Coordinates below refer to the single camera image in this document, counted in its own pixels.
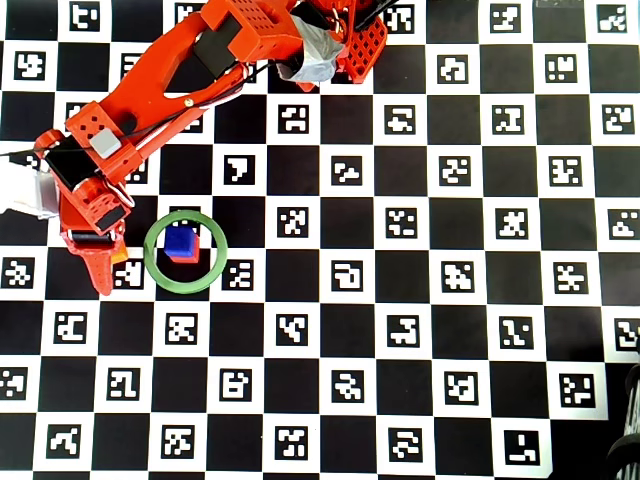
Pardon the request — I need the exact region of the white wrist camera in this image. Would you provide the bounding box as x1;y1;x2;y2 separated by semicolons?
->
0;159;61;221

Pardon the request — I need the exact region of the blue cube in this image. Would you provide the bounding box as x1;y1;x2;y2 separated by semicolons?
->
163;225;197;259

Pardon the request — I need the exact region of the red gripper, black servo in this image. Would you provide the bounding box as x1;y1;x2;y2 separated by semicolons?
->
33;128;135;298

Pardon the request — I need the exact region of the green ring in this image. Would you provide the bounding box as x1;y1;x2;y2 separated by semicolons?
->
143;209;229;295

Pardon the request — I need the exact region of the black camera cable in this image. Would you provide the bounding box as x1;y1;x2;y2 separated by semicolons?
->
0;62;261;159

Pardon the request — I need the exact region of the red cube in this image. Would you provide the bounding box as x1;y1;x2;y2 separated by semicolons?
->
167;233;202;265

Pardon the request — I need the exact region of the black white marker checkerboard mat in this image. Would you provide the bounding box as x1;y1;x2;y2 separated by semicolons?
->
0;0;640;476

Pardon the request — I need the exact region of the grey tape wrap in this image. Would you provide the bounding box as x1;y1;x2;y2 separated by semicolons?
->
279;14;347;85

